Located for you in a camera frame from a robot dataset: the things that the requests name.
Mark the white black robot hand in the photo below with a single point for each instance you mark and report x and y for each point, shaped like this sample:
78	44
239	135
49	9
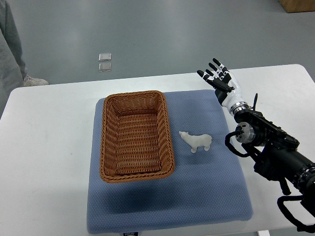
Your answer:
227	88

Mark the white bear figurine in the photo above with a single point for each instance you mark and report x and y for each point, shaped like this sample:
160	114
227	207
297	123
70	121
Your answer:
196	141

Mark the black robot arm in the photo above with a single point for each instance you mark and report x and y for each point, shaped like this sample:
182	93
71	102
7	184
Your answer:
276	158

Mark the brown wicker basket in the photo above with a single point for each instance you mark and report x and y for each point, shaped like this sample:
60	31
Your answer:
136	141

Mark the blue quilted mat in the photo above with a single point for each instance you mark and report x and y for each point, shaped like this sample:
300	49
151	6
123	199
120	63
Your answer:
206	187

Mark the brown cardboard box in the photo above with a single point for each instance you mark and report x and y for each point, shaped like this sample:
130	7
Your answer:
297	6

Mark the lower metal floor plate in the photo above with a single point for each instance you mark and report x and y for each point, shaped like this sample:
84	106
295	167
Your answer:
105	67

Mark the metal floor plate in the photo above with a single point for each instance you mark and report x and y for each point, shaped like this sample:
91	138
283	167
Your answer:
104	57
105	67

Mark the upper metal floor plate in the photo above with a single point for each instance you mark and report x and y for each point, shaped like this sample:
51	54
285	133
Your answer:
104	57

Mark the white sneaker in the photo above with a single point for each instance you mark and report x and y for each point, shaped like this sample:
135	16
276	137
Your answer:
30	81

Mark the person in grey pants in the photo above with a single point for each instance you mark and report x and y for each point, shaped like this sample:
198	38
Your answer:
12	66

